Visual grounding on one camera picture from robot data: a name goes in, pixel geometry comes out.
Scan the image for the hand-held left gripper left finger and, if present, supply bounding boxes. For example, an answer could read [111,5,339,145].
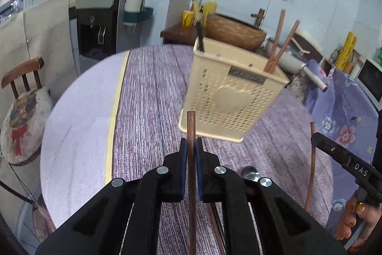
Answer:
[35,138,188,255]

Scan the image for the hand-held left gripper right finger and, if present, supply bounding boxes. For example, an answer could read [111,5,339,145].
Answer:
[195,137,348,255]

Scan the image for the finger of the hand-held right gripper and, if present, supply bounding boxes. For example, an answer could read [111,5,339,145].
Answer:
[310,132,359,172]

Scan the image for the reddish brown wooden chopstick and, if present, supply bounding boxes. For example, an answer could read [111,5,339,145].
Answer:
[186,112,198,255]
[264,9,287,72]
[270,20,301,74]
[304,122,317,212]

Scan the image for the cream plastic utensil holder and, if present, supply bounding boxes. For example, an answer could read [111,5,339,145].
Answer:
[178,37,290,144]

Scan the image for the dark brown chopstick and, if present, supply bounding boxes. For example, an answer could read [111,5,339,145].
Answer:
[195,20,207,53]
[210,204,227,255]
[207,204,225,255]

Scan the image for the person's right hand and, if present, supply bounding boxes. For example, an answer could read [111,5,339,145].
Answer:
[335,192,382,244]

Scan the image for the purple floral cloth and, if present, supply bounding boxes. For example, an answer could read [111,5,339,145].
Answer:
[304,59,382,239]

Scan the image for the round metal spoon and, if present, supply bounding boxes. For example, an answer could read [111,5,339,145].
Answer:
[241,166,261,181]

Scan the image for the white microwave oven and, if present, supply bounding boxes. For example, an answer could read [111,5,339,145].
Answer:
[355,57,382,111]

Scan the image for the tall yellow package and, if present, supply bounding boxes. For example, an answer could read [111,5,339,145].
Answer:
[335,32,358,72]

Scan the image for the white tablecloth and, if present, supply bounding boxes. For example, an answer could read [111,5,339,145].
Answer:
[40,49,131,245]

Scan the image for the woven wicker basin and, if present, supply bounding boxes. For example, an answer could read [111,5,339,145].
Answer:
[205,13,267,51]

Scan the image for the bamboo faucet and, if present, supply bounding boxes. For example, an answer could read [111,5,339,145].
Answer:
[250,8,266,30]

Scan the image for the yellow cup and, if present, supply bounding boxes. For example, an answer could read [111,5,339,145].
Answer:
[182,10,199,27]

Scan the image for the round printed seat cushion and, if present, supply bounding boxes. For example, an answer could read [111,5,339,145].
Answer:
[0,87,55,166]

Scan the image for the yellow soap pump bottle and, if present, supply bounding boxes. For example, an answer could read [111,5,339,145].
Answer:
[202,0,217,17]

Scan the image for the black grey water dispenser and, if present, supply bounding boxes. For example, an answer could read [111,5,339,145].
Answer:
[69,0,129,77]

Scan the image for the beige cover cloth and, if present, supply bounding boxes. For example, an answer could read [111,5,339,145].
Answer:
[0,0,79,112]

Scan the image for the cream pot with handle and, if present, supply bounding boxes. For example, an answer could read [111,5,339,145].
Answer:
[265,36,329,93]

